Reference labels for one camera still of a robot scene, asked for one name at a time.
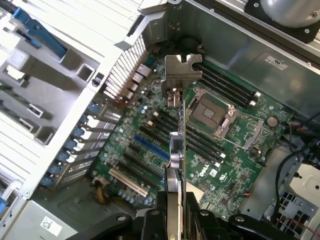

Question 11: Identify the white expansion slot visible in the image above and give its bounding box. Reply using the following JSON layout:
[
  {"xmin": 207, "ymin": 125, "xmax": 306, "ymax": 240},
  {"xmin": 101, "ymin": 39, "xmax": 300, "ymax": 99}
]
[{"xmin": 108, "ymin": 167, "xmax": 149, "ymax": 198}]

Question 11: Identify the black expansion slot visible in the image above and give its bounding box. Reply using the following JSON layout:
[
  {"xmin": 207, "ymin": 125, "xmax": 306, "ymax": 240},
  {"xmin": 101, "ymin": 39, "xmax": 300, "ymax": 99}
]
[
  {"xmin": 116, "ymin": 156, "xmax": 163, "ymax": 187},
  {"xmin": 125, "ymin": 143, "xmax": 166, "ymax": 176}
]

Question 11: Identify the blue expansion slot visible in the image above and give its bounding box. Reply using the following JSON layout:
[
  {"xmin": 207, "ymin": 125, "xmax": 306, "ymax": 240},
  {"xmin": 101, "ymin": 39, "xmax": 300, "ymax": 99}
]
[{"xmin": 133, "ymin": 134, "xmax": 171, "ymax": 163}]

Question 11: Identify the black RAM slot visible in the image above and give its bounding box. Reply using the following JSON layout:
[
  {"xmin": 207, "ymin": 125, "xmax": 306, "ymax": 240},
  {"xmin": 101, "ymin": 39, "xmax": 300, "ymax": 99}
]
[
  {"xmin": 194, "ymin": 67, "xmax": 254, "ymax": 109},
  {"xmin": 196, "ymin": 65, "xmax": 256, "ymax": 105},
  {"xmin": 154, "ymin": 108, "xmax": 225, "ymax": 163},
  {"xmin": 202, "ymin": 61, "xmax": 262, "ymax": 98},
  {"xmin": 199, "ymin": 63, "xmax": 260, "ymax": 101},
  {"xmin": 147, "ymin": 119, "xmax": 221, "ymax": 169}
]

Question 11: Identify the metal slot cover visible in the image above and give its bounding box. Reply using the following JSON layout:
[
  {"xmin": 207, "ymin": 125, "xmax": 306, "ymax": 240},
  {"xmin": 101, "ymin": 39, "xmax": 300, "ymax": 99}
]
[
  {"xmin": 73, "ymin": 139, "xmax": 106, "ymax": 154},
  {"xmin": 86, "ymin": 117, "xmax": 117, "ymax": 134},
  {"xmin": 96, "ymin": 111, "xmax": 121, "ymax": 124},
  {"xmin": 79, "ymin": 128, "xmax": 111, "ymax": 145}
]

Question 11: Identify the silver chipset heatsink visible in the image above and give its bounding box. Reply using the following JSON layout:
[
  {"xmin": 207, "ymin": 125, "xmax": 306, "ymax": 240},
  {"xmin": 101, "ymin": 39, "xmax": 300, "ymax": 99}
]
[{"xmin": 186, "ymin": 183, "xmax": 209, "ymax": 204}]

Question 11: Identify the green Dell motherboard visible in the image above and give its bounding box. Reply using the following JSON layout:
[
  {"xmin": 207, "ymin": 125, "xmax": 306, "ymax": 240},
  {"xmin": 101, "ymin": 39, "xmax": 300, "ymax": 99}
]
[{"xmin": 98, "ymin": 43, "xmax": 294, "ymax": 221}]

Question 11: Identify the metal socket cover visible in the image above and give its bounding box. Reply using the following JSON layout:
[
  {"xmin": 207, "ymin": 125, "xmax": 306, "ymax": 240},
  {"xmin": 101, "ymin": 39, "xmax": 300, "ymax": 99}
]
[{"xmin": 240, "ymin": 119, "xmax": 265, "ymax": 151}]

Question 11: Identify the CPU socket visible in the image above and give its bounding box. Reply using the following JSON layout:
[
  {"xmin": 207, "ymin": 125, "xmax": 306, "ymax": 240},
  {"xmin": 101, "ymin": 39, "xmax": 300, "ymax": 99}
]
[{"xmin": 187, "ymin": 87, "xmax": 238, "ymax": 139}]

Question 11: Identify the white barcode sticker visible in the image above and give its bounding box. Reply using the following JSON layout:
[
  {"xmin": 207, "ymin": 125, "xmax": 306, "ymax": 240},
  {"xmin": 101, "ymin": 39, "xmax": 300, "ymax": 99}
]
[{"xmin": 40, "ymin": 216, "xmax": 63, "ymax": 233}]

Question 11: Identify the metal drive cage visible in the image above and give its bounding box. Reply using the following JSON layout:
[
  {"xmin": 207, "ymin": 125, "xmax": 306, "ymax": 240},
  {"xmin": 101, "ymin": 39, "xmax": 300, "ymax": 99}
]
[{"xmin": 264, "ymin": 163, "xmax": 320, "ymax": 240}]

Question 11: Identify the silver coin cell battery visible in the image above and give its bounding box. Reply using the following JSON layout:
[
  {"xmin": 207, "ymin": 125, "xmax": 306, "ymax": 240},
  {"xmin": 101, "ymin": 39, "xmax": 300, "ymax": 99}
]
[{"xmin": 266, "ymin": 116, "xmax": 279, "ymax": 128}]

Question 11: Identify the grey certification sticker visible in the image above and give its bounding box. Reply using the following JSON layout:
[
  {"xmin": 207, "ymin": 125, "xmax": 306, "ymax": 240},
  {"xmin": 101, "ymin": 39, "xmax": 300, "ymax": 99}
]
[{"xmin": 264, "ymin": 55, "xmax": 291, "ymax": 73}]

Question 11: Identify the grey metal PC case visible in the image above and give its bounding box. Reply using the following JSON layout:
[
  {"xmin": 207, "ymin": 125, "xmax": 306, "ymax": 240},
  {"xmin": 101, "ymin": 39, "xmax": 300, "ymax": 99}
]
[{"xmin": 0, "ymin": 0, "xmax": 320, "ymax": 240}]

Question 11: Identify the blue plastic latch lever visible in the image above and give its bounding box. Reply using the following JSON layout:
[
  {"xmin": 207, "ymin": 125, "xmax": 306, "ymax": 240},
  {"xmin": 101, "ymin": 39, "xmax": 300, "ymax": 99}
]
[{"xmin": 12, "ymin": 6, "xmax": 68, "ymax": 63}]

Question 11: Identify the yellow and black power wire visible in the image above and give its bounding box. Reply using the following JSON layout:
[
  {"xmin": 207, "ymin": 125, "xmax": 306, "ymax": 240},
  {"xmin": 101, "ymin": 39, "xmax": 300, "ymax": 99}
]
[{"xmin": 92, "ymin": 176, "xmax": 112, "ymax": 205}]

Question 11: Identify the red wire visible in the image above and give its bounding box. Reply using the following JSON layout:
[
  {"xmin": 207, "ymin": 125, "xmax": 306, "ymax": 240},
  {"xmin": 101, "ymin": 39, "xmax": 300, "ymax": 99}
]
[{"xmin": 276, "ymin": 216, "xmax": 320, "ymax": 236}]

